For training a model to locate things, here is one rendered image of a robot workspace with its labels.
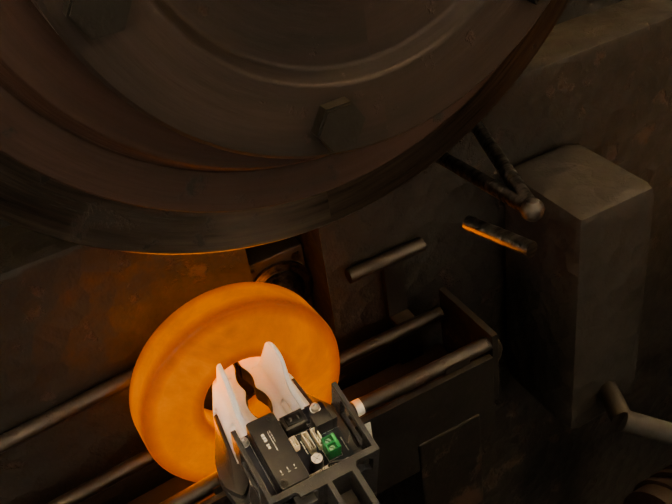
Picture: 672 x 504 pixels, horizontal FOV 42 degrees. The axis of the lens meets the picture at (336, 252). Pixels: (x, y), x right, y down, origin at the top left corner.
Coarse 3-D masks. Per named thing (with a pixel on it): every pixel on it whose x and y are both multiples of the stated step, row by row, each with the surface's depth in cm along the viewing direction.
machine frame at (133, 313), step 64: (576, 0) 75; (640, 0) 77; (576, 64) 71; (640, 64) 75; (512, 128) 71; (576, 128) 75; (640, 128) 79; (448, 192) 71; (0, 256) 57; (64, 256) 57; (128, 256) 59; (192, 256) 62; (320, 256) 68; (448, 256) 75; (0, 320) 57; (64, 320) 59; (128, 320) 62; (384, 320) 75; (0, 384) 59; (64, 384) 62; (512, 384) 88; (640, 384) 101; (64, 448) 65; (128, 448) 68; (512, 448) 94; (576, 448) 101; (640, 448) 108
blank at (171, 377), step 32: (224, 288) 60; (256, 288) 60; (192, 320) 58; (224, 320) 58; (256, 320) 59; (288, 320) 60; (320, 320) 62; (160, 352) 57; (192, 352) 58; (224, 352) 59; (256, 352) 60; (288, 352) 62; (320, 352) 63; (160, 384) 57; (192, 384) 59; (320, 384) 65; (160, 416) 59; (192, 416) 60; (256, 416) 64; (160, 448) 60; (192, 448) 61; (192, 480) 63
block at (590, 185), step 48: (576, 144) 73; (576, 192) 67; (624, 192) 67; (576, 240) 66; (624, 240) 68; (528, 288) 75; (576, 288) 69; (624, 288) 71; (528, 336) 78; (576, 336) 72; (624, 336) 75; (528, 384) 82; (576, 384) 75; (624, 384) 78
